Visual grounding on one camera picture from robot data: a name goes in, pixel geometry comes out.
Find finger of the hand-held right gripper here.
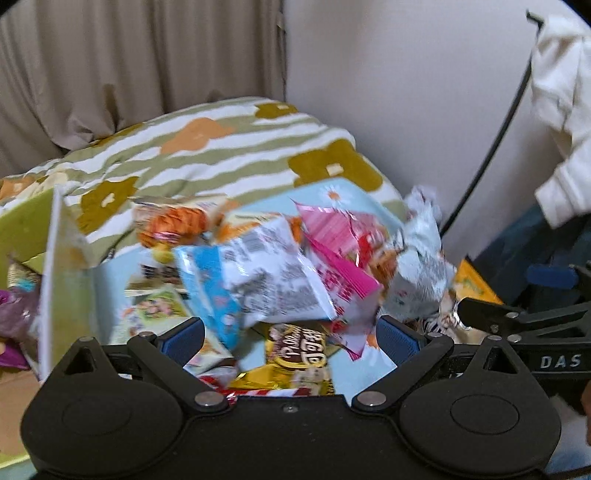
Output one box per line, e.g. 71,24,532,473
526,262,591,296
456,297,591,344

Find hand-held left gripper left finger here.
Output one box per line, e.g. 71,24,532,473
59,317,230,415

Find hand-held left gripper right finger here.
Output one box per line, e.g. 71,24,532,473
352,316,521,413

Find white and blue snack packet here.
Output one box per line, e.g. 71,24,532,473
174,216,339,348

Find orange and white snack packet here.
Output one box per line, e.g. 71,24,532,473
133,196,232,251

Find pink snack packet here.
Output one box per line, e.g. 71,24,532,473
294,202,399,361

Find cardboard box with green interior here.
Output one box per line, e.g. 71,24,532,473
0,186,100,467

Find purple snack packet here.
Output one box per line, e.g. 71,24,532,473
0,285,41,371

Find white cartoon snack packet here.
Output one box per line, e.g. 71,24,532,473
184,322,239,385

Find dark blue cloth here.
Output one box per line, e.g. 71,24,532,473
470,202,591,315

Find yellow orange snack packet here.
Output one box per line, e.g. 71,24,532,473
454,257,505,306

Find black and white snack packet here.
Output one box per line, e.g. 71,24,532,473
126,260,186,297

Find red white striped snack packet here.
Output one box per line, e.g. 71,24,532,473
198,373,302,401

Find brown chocolate snack packet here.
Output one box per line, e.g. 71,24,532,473
239,322,336,398

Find white garment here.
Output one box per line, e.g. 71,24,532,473
526,8,591,230

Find floral striped blanket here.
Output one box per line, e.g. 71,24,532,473
0,96,408,274

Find beige curtain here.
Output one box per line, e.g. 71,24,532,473
0,0,288,182

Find black cable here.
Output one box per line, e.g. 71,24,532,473
438,9,546,232

